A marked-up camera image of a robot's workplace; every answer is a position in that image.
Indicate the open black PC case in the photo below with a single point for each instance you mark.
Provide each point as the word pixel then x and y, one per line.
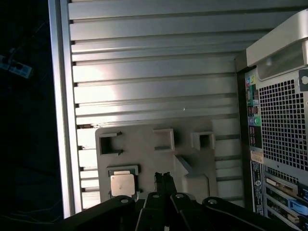
pixel 274 48

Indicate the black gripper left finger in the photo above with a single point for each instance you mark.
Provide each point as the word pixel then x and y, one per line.
pixel 101 214

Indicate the silver topped CPU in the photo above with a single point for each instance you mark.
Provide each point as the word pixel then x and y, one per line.
pixel 121 184

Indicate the white power strip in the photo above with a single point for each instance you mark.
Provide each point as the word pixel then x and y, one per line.
pixel 19 69

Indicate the grey parts rack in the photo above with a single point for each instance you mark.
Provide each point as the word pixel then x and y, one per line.
pixel 144 163

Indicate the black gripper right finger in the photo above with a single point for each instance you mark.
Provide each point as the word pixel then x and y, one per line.
pixel 228 216

